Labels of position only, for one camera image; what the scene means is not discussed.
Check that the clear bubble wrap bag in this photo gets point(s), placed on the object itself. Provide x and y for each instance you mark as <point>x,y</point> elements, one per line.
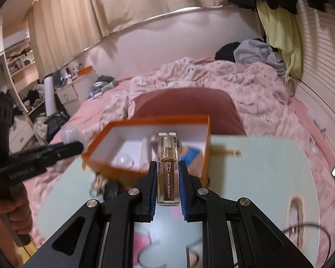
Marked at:
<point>72,135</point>

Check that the beige curtains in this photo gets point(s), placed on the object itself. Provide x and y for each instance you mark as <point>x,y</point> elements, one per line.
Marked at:
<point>72,19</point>

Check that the white bookshelf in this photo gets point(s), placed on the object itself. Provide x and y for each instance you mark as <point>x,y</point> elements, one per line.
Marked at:
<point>19,72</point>

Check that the black clothes heap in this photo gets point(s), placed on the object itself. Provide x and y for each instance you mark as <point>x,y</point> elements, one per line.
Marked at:
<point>226,51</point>

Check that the plain pink bedsheet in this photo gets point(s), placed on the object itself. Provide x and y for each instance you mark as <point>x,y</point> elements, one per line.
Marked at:
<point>95,111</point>

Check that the white nightstand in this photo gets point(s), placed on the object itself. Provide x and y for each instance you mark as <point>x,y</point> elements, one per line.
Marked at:
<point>67,95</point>

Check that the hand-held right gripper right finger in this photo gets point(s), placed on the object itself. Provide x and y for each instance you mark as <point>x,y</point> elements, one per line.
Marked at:
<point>183,189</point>

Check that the dark patterned clothes pile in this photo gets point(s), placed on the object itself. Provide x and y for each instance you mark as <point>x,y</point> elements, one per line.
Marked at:
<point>103,85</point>

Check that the person's left hand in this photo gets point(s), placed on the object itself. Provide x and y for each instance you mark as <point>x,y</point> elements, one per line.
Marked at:
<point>19,209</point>

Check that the small orange shelf box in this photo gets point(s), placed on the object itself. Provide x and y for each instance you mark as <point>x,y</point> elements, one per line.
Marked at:
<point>85,71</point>

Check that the grey clothes heap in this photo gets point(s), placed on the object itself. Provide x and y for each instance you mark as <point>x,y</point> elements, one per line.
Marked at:
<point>254,51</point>

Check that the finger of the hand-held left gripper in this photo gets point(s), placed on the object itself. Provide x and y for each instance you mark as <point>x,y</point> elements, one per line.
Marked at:
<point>39,149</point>
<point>67,150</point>

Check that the dark red pillow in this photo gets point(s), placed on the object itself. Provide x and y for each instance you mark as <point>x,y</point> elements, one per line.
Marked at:
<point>184,103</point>

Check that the white air conditioner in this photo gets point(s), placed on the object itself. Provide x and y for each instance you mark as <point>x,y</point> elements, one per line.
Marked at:
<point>16,39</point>

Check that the black bag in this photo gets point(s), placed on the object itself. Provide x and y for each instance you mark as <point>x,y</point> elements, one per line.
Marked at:
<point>57,122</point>

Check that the orange cardboard box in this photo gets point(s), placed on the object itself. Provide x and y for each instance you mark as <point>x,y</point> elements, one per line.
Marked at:
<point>106,163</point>

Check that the brown bear plush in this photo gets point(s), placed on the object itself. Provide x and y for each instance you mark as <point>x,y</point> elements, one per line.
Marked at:
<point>191,155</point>

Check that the floral pink duvet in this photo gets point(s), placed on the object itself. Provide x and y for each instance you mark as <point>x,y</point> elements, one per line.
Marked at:
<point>240,81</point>

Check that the person's left forearm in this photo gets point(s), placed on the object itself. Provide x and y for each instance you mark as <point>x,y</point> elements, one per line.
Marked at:
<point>0,240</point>

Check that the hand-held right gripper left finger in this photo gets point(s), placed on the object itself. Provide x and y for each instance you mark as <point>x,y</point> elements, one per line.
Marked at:
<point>153,189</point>

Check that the yellow-green hanging cloth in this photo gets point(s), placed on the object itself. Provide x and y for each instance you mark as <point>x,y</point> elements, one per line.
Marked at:
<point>282,33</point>

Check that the black wrapped block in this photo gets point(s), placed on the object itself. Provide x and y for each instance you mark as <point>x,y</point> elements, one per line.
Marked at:
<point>114,192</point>

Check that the small bottles on shelf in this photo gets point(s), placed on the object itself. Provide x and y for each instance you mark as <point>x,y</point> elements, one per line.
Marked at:
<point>69,71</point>

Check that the white cream tube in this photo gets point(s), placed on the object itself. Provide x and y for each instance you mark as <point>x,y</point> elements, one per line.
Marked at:
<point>145,150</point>

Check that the clear egg capsule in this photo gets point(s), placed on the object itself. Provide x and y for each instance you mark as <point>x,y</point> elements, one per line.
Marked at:
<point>122,160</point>

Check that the white paper roll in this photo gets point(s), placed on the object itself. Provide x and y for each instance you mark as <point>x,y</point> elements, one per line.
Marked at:
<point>50,95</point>

